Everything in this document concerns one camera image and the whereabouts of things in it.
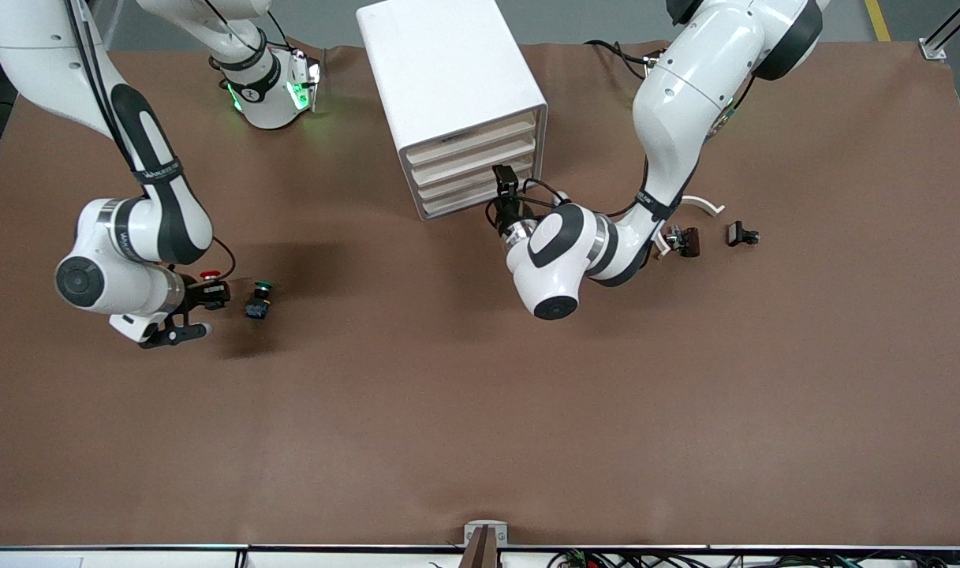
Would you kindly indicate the green push button switch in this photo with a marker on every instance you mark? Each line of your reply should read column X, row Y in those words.
column 257, row 308

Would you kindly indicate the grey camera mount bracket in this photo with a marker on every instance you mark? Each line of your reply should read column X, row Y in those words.
column 486, row 536

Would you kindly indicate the dark brown switch component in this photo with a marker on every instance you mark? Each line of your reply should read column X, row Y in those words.
column 691, row 241

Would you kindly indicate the black table edge rail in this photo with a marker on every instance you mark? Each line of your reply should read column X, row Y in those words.
column 132, row 547

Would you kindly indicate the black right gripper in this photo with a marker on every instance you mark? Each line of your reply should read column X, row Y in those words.
column 204, row 294

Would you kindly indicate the white drawer cabinet housing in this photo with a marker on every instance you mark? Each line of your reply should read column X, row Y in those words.
column 440, row 71

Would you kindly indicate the aluminium frame profile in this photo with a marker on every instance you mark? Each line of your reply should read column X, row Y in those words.
column 933, row 49

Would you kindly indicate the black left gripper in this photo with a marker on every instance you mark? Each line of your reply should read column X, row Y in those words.
column 509, row 213

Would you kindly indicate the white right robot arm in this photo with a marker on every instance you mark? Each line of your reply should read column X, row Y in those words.
column 125, row 237

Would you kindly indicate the white curved plastic part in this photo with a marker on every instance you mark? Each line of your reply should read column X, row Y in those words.
column 708, row 206

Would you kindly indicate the small black switch component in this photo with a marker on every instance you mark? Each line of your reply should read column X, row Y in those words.
column 737, row 233

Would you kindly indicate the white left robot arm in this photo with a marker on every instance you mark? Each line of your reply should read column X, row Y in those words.
column 685, row 87

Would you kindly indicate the brown table cover sheet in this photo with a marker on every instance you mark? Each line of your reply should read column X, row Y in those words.
column 480, row 394

